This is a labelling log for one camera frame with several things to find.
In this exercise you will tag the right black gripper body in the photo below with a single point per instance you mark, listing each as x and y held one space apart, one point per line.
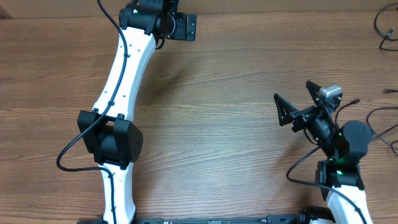
320 127

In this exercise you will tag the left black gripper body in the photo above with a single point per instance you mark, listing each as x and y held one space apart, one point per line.
180 29

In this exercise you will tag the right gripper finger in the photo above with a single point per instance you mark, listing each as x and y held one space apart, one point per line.
286 111
314 90

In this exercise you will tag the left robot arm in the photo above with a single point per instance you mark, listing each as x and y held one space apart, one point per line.
108 130

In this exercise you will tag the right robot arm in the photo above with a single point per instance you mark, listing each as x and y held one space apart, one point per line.
338 176

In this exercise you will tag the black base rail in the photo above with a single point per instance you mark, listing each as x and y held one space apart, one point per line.
270 219

